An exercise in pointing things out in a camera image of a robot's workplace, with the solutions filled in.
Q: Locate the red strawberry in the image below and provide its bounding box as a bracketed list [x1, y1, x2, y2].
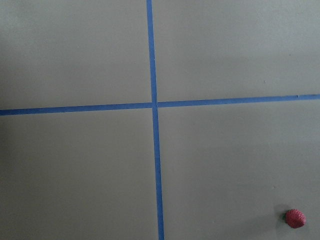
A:
[282, 209, 307, 229]

